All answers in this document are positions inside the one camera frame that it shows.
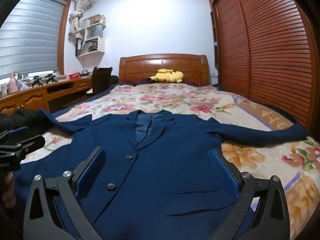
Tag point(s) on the red basket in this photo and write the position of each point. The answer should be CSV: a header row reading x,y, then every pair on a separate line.
x,y
74,76

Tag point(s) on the black cloth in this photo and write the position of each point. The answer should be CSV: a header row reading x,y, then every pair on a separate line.
x,y
25,120

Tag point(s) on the black clamp tool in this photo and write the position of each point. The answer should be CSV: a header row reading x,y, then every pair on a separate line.
x,y
51,79
37,80

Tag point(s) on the dark wooden chair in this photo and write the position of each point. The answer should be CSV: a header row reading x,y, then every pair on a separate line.
x,y
101,80

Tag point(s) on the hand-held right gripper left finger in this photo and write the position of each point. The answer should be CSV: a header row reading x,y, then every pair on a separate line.
x,y
90,172

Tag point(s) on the person's left hand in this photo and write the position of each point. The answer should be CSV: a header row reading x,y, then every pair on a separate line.
x,y
7,187

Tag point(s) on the floral blanket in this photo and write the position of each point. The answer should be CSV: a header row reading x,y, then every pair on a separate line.
x,y
175,97

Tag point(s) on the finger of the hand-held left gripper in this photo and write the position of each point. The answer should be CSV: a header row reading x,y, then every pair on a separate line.
x,y
21,130
32,142

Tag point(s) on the yellow plush toy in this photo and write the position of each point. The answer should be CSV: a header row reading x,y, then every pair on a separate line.
x,y
167,76

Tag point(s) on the pink figurine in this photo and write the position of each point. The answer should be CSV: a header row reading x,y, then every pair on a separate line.
x,y
13,85

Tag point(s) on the grey window blind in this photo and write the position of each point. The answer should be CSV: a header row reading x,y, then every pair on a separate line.
x,y
30,35

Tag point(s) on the white wall shelf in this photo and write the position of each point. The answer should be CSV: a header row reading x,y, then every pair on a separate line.
x,y
93,33

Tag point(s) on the wooden desk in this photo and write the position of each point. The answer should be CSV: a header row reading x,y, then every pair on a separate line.
x,y
30,97

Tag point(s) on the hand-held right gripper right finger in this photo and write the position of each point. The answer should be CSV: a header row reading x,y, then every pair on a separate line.
x,y
222,172

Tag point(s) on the tied beige curtain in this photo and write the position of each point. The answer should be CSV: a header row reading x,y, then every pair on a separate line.
x,y
76,17

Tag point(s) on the black binder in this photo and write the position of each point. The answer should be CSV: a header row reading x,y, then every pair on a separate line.
x,y
78,47

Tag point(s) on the wooden louvred wardrobe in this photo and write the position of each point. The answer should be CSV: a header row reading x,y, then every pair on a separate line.
x,y
270,55

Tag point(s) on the wooden bed headboard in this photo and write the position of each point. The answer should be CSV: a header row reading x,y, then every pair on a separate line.
x,y
150,66

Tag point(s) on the navy blue suit jacket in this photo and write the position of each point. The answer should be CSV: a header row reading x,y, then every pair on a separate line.
x,y
155,180

